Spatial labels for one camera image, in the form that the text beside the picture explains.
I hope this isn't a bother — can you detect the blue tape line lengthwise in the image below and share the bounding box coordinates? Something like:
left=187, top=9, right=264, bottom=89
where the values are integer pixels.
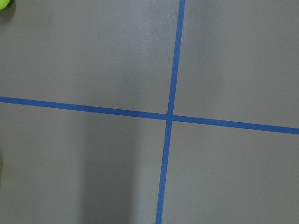
left=155, top=0, right=185, bottom=224

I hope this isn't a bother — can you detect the yellow tennis ball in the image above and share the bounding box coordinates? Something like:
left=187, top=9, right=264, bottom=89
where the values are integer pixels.
left=0, top=0, right=10, bottom=10

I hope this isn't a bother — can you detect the blue tape line crosswise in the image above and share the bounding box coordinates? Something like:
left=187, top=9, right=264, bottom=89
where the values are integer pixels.
left=0, top=96, right=299, bottom=135

